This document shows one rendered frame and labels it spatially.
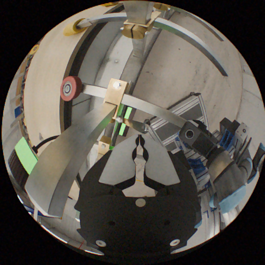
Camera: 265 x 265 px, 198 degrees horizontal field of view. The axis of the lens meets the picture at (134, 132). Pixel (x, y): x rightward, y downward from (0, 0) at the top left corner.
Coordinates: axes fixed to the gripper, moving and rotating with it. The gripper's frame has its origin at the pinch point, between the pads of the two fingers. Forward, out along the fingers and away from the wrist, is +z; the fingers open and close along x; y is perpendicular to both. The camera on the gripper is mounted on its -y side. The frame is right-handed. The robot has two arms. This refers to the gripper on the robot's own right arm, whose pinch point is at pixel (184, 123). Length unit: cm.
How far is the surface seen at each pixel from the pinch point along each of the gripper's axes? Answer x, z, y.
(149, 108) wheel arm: 0.1, -3.4, -16.0
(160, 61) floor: 50, 83, -9
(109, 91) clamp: 1.1, -4.4, -28.3
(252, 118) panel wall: 121, 16, 239
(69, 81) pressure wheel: 2.3, -7.8, -41.6
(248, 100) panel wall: 168, 50, 242
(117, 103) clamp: -1.5, -4.4, -25.2
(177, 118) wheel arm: 0.9, -3.4, -6.5
